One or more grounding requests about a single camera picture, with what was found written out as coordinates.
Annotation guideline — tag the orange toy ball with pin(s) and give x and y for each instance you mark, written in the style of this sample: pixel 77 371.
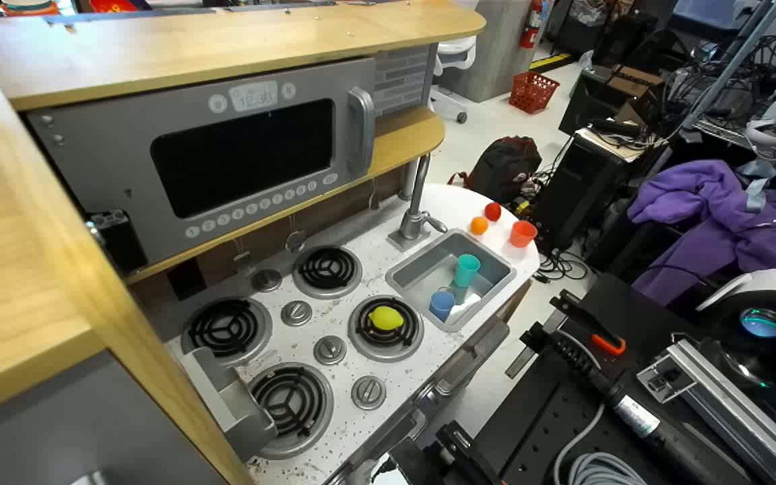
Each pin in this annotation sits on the orange toy ball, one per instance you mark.
pixel 478 224

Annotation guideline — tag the black cylindrical rod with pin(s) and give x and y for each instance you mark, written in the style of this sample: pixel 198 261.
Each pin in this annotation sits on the black cylindrical rod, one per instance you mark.
pixel 632 413

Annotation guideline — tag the red plastic basket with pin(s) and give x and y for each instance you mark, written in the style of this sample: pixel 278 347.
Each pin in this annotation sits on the red plastic basket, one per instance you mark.
pixel 535 92

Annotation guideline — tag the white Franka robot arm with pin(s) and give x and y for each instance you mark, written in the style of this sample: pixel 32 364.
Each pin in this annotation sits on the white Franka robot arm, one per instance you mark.
pixel 765 305

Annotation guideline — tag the blue plastic cup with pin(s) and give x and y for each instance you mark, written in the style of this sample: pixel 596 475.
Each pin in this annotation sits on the blue plastic cup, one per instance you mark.
pixel 443 305

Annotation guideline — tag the yellow toy lemon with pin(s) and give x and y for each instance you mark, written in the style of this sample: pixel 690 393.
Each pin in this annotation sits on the yellow toy lemon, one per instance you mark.
pixel 385 320

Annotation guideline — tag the purple cloth jacket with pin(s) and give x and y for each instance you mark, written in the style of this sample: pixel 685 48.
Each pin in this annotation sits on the purple cloth jacket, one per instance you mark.
pixel 713 224

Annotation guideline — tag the black coil stove burner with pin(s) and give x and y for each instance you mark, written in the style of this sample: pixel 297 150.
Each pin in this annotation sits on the black coil stove burner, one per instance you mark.
pixel 225 327
pixel 326 267
pixel 288 401
pixel 364 337

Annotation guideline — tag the grey toy microwave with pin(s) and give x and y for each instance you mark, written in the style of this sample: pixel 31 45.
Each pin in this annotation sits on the grey toy microwave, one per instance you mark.
pixel 120 126

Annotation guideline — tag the grey plastic sink basin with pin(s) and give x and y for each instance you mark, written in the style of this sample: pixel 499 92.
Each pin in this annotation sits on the grey plastic sink basin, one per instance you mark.
pixel 425 270

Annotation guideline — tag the red toy ball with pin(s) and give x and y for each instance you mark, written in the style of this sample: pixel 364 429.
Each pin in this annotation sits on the red toy ball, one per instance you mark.
pixel 495 212

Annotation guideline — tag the white office chair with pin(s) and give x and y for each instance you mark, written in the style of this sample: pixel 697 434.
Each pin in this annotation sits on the white office chair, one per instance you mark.
pixel 453 62

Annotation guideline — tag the white speckled kitchen counter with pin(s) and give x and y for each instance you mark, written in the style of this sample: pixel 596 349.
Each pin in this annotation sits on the white speckled kitchen counter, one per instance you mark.
pixel 342 395

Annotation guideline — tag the grey stove knob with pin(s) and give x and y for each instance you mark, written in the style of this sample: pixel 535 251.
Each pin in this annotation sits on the grey stove knob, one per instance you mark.
pixel 368 393
pixel 329 349
pixel 297 313
pixel 264 279

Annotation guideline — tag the aluminium extrusion bar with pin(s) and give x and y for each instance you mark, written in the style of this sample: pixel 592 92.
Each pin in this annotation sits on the aluminium extrusion bar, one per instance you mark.
pixel 747 422

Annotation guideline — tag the red fire extinguisher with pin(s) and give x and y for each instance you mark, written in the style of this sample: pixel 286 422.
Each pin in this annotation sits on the red fire extinguisher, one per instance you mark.
pixel 531 26

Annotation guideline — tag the orange plastic cup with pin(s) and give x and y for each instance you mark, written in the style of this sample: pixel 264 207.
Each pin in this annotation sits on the orange plastic cup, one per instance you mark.
pixel 523 234

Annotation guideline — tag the black computer tower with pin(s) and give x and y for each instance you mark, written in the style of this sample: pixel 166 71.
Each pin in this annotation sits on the black computer tower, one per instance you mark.
pixel 571 193

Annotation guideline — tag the grey metal pole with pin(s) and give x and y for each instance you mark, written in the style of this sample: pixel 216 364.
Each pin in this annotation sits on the grey metal pole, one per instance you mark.
pixel 728 68

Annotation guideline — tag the teal plastic cup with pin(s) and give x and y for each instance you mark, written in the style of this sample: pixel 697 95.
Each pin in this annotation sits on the teal plastic cup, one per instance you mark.
pixel 468 270

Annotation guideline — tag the grey toy faucet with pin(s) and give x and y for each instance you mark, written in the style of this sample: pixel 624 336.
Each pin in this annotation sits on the grey toy faucet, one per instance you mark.
pixel 416 204

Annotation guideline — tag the wooden toy kitchen cabinet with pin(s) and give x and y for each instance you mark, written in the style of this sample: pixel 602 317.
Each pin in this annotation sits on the wooden toy kitchen cabinet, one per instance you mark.
pixel 39 270

